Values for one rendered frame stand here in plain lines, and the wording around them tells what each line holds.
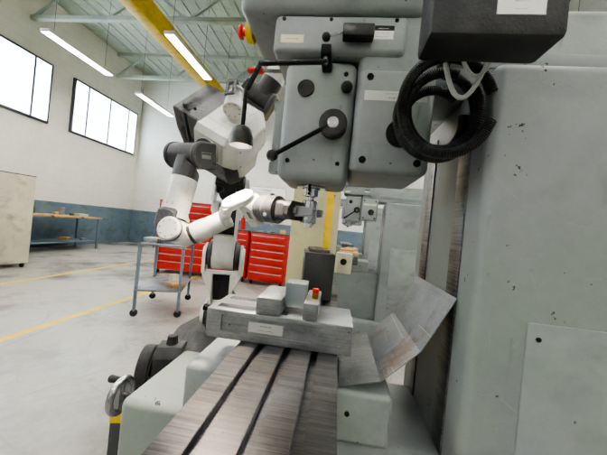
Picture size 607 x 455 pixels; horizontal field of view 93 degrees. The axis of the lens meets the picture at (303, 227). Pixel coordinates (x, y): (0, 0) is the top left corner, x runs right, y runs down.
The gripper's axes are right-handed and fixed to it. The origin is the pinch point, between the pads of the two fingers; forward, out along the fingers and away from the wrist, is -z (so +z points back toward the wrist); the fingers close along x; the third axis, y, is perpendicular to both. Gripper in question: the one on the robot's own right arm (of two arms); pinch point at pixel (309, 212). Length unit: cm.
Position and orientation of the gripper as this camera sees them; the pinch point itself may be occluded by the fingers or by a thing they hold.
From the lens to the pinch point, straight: 84.6
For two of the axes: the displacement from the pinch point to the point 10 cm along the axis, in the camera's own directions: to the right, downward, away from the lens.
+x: 5.2, 0.5, 8.5
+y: -1.1, 9.9, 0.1
